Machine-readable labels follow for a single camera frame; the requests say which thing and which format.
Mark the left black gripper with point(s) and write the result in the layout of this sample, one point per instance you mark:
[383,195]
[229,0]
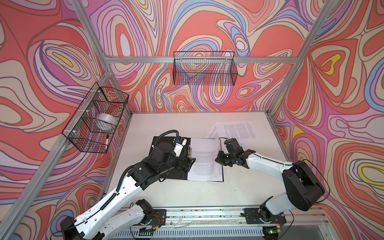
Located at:
[187,166]

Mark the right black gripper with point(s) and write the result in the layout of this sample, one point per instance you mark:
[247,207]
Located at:
[219,158]

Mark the orange and black folder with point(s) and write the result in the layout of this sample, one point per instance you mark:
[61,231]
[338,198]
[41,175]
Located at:
[195,158]

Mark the printed paper sheet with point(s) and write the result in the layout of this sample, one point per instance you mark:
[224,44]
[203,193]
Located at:
[240,130]
[205,168]

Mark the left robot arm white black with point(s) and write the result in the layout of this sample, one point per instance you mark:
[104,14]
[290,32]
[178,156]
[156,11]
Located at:
[102,221]

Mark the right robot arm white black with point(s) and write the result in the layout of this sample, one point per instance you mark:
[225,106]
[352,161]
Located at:
[302,187]

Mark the black marker in basket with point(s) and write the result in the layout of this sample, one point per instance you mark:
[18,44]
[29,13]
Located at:
[107,141]

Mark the white tape roll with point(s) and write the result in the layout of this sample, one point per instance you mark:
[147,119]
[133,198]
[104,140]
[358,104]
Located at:
[105,122]

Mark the green circuit board left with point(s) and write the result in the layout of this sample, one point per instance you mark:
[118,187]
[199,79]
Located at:
[146,231]

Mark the green circuit board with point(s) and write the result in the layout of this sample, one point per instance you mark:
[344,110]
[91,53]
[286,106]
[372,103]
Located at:
[272,230]
[146,231]

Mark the green circuit board right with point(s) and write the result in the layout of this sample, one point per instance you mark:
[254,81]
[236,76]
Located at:
[272,230]

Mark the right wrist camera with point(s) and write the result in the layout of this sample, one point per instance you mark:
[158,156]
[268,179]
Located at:
[233,146]

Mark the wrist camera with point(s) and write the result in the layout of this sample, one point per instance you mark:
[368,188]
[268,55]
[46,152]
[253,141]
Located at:
[233,146]
[181,147]

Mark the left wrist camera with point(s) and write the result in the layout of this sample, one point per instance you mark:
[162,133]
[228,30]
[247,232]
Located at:
[181,147]

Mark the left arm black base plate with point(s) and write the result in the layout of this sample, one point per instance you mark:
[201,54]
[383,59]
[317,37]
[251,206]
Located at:
[155,218]

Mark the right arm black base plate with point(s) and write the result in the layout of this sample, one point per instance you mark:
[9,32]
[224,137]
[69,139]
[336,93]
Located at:
[257,216]

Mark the black wire basket on left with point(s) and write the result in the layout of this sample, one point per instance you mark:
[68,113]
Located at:
[81,132]

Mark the black wire basket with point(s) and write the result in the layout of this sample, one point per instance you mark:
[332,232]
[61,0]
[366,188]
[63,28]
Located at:
[81,132]
[204,68]

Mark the black wire basket at back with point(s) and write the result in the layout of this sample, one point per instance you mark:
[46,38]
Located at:
[204,68]

